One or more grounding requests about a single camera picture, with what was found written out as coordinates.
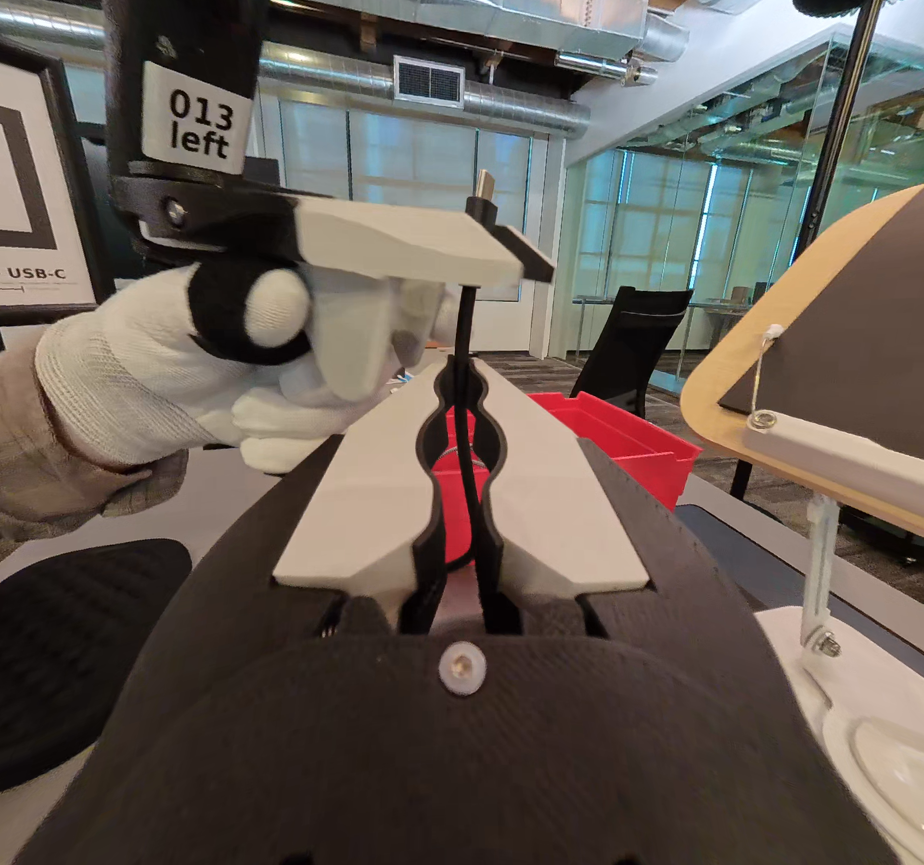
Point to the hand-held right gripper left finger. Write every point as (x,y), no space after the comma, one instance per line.
(354,511)

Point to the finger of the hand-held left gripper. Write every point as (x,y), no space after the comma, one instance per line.
(404,244)

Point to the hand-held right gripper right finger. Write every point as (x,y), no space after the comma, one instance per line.
(563,511)

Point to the black textured pad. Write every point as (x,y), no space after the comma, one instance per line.
(79,648)

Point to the metal stand bracket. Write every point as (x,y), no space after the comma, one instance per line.
(819,576)

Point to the black office chair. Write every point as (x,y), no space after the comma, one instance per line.
(635,345)

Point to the person's left forearm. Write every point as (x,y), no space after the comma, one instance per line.
(29,460)

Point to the red plastic bin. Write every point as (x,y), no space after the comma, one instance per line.
(628,439)

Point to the person's left hand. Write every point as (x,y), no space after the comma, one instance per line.
(130,381)

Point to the black framed white sign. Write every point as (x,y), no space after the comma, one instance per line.
(43,121)

